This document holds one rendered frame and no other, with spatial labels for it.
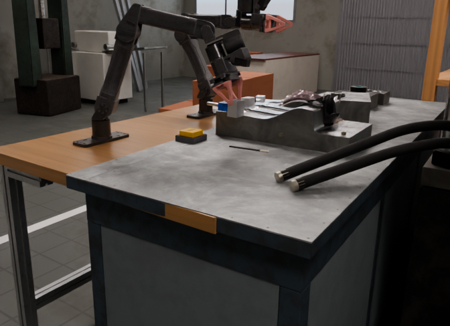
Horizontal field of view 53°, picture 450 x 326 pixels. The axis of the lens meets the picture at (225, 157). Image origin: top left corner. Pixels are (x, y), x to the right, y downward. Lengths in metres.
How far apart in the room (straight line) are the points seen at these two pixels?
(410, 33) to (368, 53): 0.77
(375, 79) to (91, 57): 4.93
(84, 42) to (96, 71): 0.54
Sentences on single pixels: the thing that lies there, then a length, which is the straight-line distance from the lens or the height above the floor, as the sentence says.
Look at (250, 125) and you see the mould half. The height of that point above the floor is 0.85.
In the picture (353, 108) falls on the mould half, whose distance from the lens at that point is 1.90.
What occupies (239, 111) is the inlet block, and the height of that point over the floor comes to 0.92.
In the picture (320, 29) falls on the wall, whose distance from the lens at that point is 9.18.
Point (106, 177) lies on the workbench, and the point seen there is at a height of 0.80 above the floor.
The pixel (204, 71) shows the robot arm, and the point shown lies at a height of 0.99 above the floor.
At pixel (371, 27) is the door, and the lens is 8.79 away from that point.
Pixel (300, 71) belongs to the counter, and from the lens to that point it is 8.18.
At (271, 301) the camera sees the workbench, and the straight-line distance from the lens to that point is 1.02.
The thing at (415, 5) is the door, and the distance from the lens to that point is 8.61.
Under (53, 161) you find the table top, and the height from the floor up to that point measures 0.80.
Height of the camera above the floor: 1.19
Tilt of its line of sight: 16 degrees down
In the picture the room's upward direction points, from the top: 1 degrees clockwise
